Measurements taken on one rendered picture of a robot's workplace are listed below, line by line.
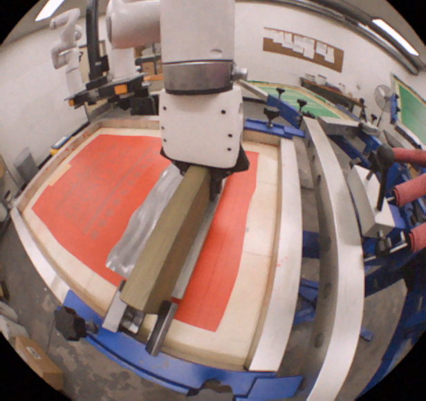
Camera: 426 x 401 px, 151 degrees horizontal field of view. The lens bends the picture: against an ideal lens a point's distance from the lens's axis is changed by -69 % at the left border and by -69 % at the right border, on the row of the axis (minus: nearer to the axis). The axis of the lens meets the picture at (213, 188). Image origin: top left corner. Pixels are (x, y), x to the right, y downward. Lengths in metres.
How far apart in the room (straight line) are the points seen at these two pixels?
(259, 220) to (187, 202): 0.16
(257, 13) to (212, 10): 3.97
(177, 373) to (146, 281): 0.13
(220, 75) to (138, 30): 0.12
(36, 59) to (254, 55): 4.53
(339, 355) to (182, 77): 0.33
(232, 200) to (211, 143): 0.16
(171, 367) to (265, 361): 0.11
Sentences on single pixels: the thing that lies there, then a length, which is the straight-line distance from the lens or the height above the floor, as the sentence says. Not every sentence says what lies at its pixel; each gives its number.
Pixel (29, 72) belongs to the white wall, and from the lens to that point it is 3.98.
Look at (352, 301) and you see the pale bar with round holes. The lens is 0.23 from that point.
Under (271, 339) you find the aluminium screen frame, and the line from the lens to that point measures 0.23.
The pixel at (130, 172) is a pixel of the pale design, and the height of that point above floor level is 0.96.
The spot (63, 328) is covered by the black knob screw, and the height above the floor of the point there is 1.06.
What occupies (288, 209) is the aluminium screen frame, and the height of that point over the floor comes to 0.99.
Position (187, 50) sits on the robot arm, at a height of 1.21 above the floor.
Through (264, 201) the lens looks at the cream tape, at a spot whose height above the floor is 0.96.
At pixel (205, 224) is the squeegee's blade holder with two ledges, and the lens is 0.25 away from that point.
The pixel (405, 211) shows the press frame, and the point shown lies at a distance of 0.49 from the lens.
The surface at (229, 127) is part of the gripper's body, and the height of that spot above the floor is 1.13.
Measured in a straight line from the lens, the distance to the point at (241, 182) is 0.36.
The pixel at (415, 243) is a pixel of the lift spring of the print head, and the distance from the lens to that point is 0.40.
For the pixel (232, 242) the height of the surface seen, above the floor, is 0.96.
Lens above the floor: 1.21
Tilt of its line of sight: 46 degrees down
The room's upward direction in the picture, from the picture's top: straight up
